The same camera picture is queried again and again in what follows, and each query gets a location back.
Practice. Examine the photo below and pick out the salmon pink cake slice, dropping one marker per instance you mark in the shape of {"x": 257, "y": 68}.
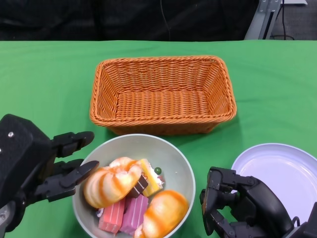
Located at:
{"x": 111, "y": 215}

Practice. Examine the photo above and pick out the green tablecloth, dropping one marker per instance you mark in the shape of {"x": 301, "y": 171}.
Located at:
{"x": 49, "y": 86}

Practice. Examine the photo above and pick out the oval orange swirl bread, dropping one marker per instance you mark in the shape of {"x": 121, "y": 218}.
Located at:
{"x": 163, "y": 210}

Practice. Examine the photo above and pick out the grey metal stand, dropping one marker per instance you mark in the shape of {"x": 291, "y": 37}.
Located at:
{"x": 260, "y": 22}

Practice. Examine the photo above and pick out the yellow cream cake slice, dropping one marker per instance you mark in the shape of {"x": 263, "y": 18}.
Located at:
{"x": 152, "y": 181}

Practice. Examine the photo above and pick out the orange wicker basket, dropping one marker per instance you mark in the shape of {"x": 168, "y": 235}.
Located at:
{"x": 163, "y": 106}

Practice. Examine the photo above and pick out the grey-green bowl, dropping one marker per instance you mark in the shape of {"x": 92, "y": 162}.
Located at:
{"x": 138, "y": 146}

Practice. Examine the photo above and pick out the magenta cake slice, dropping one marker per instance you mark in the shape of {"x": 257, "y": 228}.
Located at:
{"x": 133, "y": 213}

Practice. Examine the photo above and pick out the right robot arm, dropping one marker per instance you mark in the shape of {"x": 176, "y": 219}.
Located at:
{"x": 307, "y": 228}

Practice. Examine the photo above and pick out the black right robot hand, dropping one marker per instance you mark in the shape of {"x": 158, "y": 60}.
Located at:
{"x": 260, "y": 205}

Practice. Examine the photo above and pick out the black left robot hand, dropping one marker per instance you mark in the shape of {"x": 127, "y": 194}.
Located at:
{"x": 22, "y": 153}

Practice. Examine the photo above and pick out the pale lilac plate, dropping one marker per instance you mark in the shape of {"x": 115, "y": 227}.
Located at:
{"x": 282, "y": 166}

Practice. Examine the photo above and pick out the black backdrop cloth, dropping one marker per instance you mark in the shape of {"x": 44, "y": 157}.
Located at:
{"x": 74, "y": 19}

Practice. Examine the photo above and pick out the chocolate layer cake piece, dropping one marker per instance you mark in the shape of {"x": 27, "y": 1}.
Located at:
{"x": 138, "y": 187}

